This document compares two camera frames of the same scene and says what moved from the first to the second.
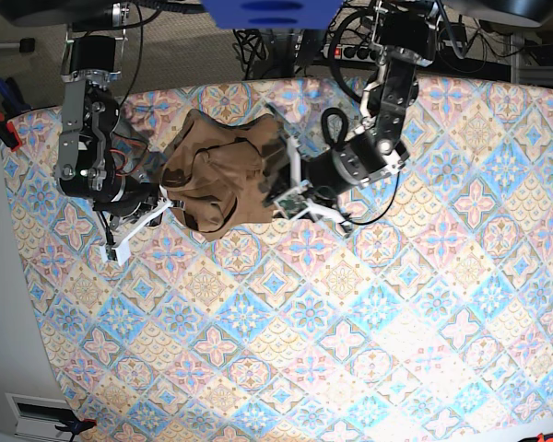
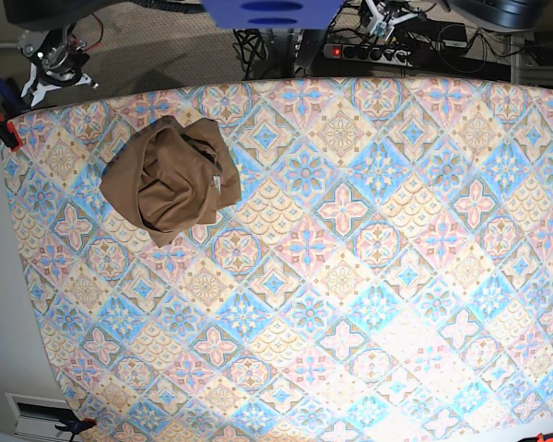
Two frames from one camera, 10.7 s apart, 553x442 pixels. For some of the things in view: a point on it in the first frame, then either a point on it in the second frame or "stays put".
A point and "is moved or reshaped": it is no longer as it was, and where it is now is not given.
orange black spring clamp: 77,426 stays put
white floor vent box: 36,417 stays put
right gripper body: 319,180 -> 383,24
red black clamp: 5,129 stays put
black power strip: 355,52 stays put
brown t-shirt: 214,172 is moved or reshaped
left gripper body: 117,217 -> 54,72
